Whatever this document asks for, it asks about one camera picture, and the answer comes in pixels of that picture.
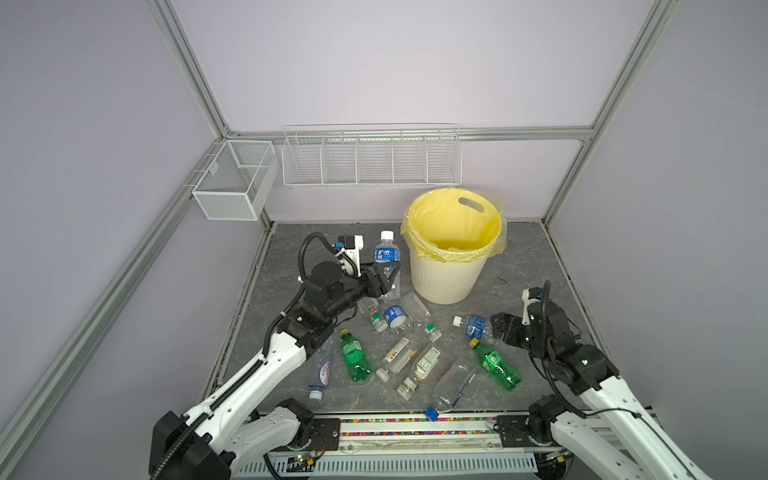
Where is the clear bottle purple label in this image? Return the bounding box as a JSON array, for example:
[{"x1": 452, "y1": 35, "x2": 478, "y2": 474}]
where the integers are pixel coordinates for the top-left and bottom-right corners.
[{"x1": 308, "y1": 337, "x2": 334, "y2": 404}]

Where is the green bottle left yellow cap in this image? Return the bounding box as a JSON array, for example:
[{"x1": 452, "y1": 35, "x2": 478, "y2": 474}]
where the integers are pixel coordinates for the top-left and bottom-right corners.
[{"x1": 340, "y1": 329, "x2": 371, "y2": 381}]

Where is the clear bottle red green label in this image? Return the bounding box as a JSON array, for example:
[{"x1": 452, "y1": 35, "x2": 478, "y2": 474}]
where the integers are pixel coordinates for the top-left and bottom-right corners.
[{"x1": 358, "y1": 297, "x2": 389, "y2": 333}]

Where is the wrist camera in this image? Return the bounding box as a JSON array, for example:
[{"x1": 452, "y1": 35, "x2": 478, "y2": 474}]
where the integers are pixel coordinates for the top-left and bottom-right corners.
[
  {"x1": 521, "y1": 287, "x2": 542, "y2": 325},
  {"x1": 334, "y1": 235, "x2": 364, "y2": 277}
]

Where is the clear bottle green white label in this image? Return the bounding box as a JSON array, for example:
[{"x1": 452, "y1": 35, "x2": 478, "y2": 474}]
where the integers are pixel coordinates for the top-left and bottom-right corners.
[{"x1": 396, "y1": 345, "x2": 442, "y2": 401}]

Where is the green bottle right yellow cap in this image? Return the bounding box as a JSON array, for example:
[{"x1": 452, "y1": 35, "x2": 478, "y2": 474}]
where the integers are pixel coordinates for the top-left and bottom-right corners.
[{"x1": 469, "y1": 338, "x2": 522, "y2": 391}]

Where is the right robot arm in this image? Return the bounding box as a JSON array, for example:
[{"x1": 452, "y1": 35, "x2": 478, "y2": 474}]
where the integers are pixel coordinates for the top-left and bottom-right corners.
[{"x1": 491, "y1": 290, "x2": 707, "y2": 479}]

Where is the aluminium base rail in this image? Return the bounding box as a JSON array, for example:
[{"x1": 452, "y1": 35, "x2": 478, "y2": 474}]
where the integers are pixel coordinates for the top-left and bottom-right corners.
[{"x1": 227, "y1": 409, "x2": 690, "y2": 480}]

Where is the long white wire basket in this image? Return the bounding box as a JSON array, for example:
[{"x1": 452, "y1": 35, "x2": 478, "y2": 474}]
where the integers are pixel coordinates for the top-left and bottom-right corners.
[{"x1": 282, "y1": 124, "x2": 463, "y2": 189}]

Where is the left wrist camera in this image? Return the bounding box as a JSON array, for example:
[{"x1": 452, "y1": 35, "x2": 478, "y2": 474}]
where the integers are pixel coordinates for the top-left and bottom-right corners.
[{"x1": 334, "y1": 235, "x2": 364, "y2": 277}]

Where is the white plastic waste bin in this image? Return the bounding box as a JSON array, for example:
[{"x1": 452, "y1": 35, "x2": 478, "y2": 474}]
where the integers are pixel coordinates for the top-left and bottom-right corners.
[{"x1": 408, "y1": 247, "x2": 490, "y2": 305}]

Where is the yellow plastic bin liner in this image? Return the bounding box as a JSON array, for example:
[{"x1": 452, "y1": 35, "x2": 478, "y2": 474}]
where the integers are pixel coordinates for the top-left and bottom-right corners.
[{"x1": 401, "y1": 187, "x2": 507, "y2": 263}]

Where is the green bottle yellow cap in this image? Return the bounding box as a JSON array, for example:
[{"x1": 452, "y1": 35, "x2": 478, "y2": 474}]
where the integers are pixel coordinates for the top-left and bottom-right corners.
[
  {"x1": 469, "y1": 338, "x2": 522, "y2": 391},
  {"x1": 340, "y1": 329, "x2": 371, "y2": 381}
]

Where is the small white mesh basket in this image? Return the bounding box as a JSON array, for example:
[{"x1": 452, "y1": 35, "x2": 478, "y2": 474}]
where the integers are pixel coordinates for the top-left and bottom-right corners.
[{"x1": 192, "y1": 140, "x2": 279, "y2": 221}]

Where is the clear bottle green neck label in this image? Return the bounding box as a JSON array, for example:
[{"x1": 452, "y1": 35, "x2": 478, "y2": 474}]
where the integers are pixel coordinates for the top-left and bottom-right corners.
[{"x1": 401, "y1": 292, "x2": 442, "y2": 342}]

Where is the blue label bottle white cap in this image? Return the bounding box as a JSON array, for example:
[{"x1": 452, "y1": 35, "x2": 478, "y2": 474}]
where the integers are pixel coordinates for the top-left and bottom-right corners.
[{"x1": 452, "y1": 315, "x2": 499, "y2": 344}]

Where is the clear bottle blue label cap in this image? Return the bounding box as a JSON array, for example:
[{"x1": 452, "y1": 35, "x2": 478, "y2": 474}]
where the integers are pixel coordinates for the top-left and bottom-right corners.
[{"x1": 383, "y1": 304, "x2": 409, "y2": 330}]

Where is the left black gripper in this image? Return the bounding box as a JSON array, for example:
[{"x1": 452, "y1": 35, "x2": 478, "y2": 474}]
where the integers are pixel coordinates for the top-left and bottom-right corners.
[{"x1": 325, "y1": 260, "x2": 399, "y2": 321}]

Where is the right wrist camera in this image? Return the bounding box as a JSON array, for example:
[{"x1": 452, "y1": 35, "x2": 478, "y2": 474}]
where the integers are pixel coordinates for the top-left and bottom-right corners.
[{"x1": 521, "y1": 287, "x2": 542, "y2": 325}]

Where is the clear bottle yellow white label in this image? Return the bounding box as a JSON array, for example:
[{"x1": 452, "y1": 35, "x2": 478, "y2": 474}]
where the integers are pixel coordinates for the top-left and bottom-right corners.
[{"x1": 375, "y1": 333, "x2": 421, "y2": 383}]

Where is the crushed clear plastic bottle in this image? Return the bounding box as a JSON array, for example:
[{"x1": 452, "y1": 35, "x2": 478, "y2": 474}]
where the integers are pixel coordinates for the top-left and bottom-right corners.
[{"x1": 433, "y1": 358, "x2": 476, "y2": 413}]

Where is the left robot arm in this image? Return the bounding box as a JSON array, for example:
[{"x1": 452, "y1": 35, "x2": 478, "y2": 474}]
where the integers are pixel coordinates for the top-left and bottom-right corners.
[{"x1": 148, "y1": 232, "x2": 401, "y2": 479}]

